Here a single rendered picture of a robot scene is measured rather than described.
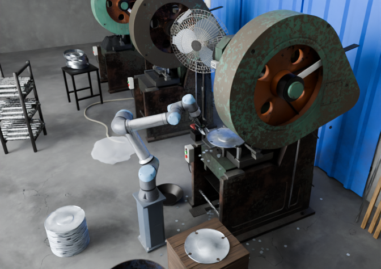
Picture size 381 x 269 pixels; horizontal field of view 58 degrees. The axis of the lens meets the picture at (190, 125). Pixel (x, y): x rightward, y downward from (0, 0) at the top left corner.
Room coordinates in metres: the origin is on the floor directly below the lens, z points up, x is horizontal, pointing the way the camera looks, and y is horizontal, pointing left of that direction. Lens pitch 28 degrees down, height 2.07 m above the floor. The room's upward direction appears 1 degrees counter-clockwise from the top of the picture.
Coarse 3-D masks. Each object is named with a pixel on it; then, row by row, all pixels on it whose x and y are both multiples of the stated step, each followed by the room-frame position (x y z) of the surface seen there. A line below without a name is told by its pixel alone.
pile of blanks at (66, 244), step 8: (48, 232) 1.86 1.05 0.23; (72, 232) 1.85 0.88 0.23; (80, 232) 1.90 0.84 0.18; (56, 240) 1.83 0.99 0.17; (64, 240) 1.83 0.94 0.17; (72, 240) 1.85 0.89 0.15; (80, 240) 1.89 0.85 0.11; (88, 240) 1.98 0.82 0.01; (56, 248) 1.84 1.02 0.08; (64, 248) 1.83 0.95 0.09; (72, 248) 1.84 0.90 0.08; (80, 248) 1.87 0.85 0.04; (64, 256) 1.82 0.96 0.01
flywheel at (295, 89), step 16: (288, 48) 1.94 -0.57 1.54; (304, 48) 1.99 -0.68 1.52; (272, 64) 1.90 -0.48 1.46; (288, 64) 1.95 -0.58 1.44; (304, 64) 2.00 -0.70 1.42; (320, 64) 1.99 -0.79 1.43; (272, 80) 1.90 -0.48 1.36; (288, 80) 1.82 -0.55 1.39; (304, 80) 2.01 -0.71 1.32; (320, 80) 2.04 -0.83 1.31; (256, 96) 1.86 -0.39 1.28; (272, 96) 1.91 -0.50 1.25; (288, 96) 1.81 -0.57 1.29; (304, 96) 2.02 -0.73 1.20; (272, 112) 1.91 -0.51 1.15; (288, 112) 1.97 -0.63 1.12; (304, 112) 1.99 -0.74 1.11
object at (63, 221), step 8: (64, 208) 2.09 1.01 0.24; (72, 208) 2.09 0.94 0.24; (80, 208) 2.09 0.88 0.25; (48, 216) 2.00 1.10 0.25; (56, 216) 2.00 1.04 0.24; (64, 216) 1.99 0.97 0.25; (72, 216) 1.99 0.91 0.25; (80, 216) 2.00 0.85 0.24; (48, 224) 1.92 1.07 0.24; (56, 224) 1.92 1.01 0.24; (64, 224) 1.91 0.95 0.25; (72, 224) 1.91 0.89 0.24; (80, 224) 1.91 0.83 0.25; (56, 232) 1.84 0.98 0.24; (64, 232) 1.83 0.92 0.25
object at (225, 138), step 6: (210, 132) 2.32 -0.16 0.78; (216, 132) 2.32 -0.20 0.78; (222, 132) 2.32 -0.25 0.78; (228, 132) 2.32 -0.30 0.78; (210, 138) 2.23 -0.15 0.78; (216, 138) 2.23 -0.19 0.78; (222, 138) 2.22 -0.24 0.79; (228, 138) 2.21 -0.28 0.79; (234, 138) 2.22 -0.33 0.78; (240, 138) 2.22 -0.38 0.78; (216, 144) 2.14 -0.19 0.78; (222, 144) 2.14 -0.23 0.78; (228, 144) 2.14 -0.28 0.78; (234, 144) 2.14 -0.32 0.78; (240, 144) 2.13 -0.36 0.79
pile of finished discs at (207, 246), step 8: (192, 232) 1.71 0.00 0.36; (200, 232) 1.71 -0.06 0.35; (208, 232) 1.71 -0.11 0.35; (216, 232) 1.71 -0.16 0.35; (192, 240) 1.64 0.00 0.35; (200, 240) 1.63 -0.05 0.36; (208, 240) 1.63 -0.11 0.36; (216, 240) 1.64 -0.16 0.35; (224, 240) 1.64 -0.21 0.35; (192, 248) 1.57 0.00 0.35; (200, 248) 1.57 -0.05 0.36; (208, 248) 1.57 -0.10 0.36; (216, 248) 1.57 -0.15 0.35; (224, 248) 1.57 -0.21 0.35; (192, 256) 1.51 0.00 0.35; (200, 256) 1.51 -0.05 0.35; (208, 256) 1.51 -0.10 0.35; (216, 256) 1.51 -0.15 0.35; (224, 256) 1.51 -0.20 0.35
